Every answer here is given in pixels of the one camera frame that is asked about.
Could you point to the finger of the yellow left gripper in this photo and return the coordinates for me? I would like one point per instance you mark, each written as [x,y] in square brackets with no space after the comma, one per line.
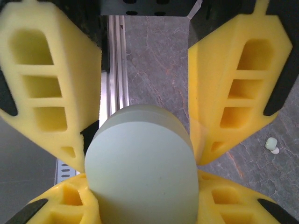
[77,93]
[215,93]

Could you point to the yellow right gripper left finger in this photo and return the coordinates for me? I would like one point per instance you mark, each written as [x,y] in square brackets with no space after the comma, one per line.
[63,205]

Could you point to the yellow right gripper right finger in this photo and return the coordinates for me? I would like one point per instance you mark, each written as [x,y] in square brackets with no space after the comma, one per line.
[233,205]

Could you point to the pale green earbud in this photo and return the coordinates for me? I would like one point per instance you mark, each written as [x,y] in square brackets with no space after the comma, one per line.
[271,142]

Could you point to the pale green earbud case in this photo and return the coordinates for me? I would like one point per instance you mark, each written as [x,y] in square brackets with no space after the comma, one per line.
[142,168]

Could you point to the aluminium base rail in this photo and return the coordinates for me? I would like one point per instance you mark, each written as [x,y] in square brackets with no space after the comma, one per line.
[114,70]

